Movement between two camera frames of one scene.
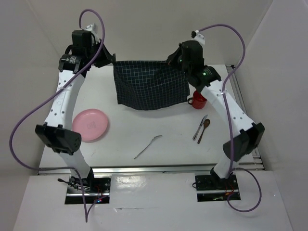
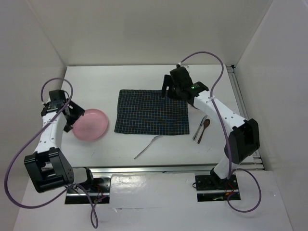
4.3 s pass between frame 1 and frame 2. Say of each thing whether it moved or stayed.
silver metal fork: stayed
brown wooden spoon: stayed
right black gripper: moved
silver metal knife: stayed
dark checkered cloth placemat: moved
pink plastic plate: stayed
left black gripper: moved
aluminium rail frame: stayed
